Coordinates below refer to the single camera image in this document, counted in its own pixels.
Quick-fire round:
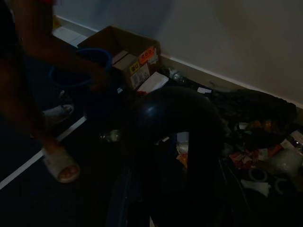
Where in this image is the person hand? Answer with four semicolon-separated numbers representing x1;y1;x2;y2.
89;64;112;93

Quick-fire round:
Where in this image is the black plastic trash bag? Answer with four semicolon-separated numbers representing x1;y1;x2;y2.
210;89;298;148

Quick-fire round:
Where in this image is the open cardboard box orange label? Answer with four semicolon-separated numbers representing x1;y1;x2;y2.
77;25;163;90

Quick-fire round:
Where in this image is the white crumpled tissue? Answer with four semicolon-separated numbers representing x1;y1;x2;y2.
241;179;272;196

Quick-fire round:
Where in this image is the person dark clothed torso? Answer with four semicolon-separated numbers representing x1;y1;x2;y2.
0;0;57;62

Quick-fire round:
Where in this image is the blue plastic dustpan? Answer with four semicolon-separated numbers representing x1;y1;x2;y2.
118;86;227;227

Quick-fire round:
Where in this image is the white tape roll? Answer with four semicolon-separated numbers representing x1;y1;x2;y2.
247;167;268;183

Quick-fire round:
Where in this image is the white paper with red mark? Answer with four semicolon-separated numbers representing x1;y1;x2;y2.
136;71;169;95

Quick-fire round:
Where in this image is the person bare leg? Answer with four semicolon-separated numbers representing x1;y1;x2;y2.
0;56;59;152

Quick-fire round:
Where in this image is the blue plastic bucket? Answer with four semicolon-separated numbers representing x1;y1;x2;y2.
48;47;113;116

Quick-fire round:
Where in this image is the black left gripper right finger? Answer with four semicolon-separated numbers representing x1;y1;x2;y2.
213;157;252;227

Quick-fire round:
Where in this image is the white slipper on foot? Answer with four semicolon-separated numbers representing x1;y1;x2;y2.
42;139;81;184
43;103;75;126

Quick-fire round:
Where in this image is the clear crumpled plastic bag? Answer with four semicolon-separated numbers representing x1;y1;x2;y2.
269;148;303;176

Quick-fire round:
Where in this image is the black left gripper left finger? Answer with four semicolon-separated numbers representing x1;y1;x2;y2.
110;165;145;227

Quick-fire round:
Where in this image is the small clear plastic bottle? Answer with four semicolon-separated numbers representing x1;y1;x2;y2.
169;68;188;84

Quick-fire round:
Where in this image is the orange snack wrapper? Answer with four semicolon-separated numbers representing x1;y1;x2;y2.
229;144;260;169

